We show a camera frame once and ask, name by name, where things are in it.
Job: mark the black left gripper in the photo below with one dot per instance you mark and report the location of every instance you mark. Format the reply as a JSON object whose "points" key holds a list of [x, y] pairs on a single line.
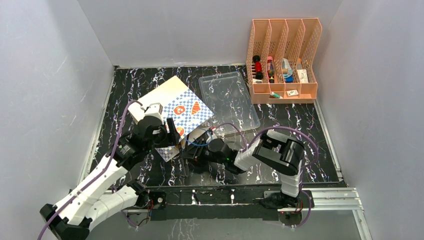
{"points": [[171, 139]]}

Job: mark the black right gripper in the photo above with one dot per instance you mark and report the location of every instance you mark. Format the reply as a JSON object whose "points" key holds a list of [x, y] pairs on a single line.
{"points": [[193, 153]]}

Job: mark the checkered paper bread bag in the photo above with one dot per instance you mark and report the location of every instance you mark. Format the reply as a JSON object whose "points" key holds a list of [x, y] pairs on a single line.
{"points": [[181, 104]]}

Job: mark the clear plastic tray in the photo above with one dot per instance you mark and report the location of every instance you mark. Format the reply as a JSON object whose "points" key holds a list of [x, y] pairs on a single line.
{"points": [[227, 95]]}

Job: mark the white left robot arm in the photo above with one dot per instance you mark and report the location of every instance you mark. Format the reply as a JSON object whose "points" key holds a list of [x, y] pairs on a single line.
{"points": [[75, 216]]}

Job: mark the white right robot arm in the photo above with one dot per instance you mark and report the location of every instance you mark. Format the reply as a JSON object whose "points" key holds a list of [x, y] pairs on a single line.
{"points": [[280, 152]]}

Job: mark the green tipped tube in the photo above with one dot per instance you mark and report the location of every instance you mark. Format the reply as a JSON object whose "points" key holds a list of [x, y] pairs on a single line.
{"points": [[276, 95]]}

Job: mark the red black dumbbell toy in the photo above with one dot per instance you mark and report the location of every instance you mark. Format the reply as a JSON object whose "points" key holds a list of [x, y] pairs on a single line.
{"points": [[257, 67]]}

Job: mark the small white card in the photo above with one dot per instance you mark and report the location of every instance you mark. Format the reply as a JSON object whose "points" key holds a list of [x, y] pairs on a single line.
{"points": [[292, 93]]}

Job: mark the red pink bottle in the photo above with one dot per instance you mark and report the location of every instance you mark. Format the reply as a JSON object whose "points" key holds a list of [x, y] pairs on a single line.
{"points": [[270, 70]]}

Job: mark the peach desk file organizer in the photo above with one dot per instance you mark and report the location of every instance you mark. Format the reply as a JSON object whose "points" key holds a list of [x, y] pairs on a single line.
{"points": [[280, 58]]}

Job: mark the blue tape roll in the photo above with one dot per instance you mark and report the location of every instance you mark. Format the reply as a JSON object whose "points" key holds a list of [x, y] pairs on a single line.
{"points": [[287, 71]]}

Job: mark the white small box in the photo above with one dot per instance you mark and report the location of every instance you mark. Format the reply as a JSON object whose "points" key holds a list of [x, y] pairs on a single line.
{"points": [[301, 72]]}

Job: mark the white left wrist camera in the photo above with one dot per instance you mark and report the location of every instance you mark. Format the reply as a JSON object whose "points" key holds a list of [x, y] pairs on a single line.
{"points": [[154, 110]]}

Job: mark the aluminium front rail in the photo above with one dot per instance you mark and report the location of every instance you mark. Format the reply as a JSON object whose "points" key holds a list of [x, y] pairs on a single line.
{"points": [[322, 198]]}

